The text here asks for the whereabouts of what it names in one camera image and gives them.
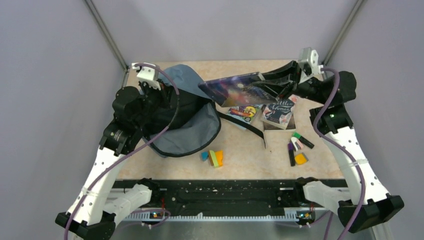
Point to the dark brown bottom book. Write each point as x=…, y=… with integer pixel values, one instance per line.
x=291, y=126

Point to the yellow grey sharpener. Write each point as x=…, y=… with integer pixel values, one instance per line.
x=301, y=159

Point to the purple cap black marker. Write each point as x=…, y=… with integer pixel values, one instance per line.
x=291, y=154

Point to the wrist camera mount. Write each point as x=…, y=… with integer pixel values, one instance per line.
x=147, y=73
x=309, y=64

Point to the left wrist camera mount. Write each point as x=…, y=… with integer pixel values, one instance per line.
x=147, y=73

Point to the orange eraser block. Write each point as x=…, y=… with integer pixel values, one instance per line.
x=219, y=158

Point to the green cap black marker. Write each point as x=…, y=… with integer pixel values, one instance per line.
x=303, y=140

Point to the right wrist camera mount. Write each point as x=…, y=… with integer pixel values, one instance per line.
x=309, y=64

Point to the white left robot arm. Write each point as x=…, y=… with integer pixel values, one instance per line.
x=91, y=217

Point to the aluminium frame rail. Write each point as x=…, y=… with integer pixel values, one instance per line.
x=357, y=7
x=100, y=23

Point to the blue eraser wedge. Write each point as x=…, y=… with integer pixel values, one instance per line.
x=204, y=156

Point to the aluminium frame rail left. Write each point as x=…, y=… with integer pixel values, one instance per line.
x=100, y=23

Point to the colourful comic book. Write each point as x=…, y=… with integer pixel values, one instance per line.
x=246, y=114

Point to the blue student backpack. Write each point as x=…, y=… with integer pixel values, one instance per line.
x=198, y=121

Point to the green brown eraser block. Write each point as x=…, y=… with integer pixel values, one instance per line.
x=213, y=159

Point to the Robinson Crusoe book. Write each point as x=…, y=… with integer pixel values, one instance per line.
x=238, y=90

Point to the Little Women book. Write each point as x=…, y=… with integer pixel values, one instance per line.
x=279, y=114

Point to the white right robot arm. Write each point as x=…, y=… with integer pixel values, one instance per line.
x=368, y=202

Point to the aluminium frame rail right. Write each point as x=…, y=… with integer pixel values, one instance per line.
x=357, y=7

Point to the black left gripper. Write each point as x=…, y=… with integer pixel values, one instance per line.
x=166, y=94

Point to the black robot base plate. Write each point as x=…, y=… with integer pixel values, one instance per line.
x=227, y=198

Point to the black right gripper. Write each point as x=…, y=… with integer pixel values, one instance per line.
x=281, y=87

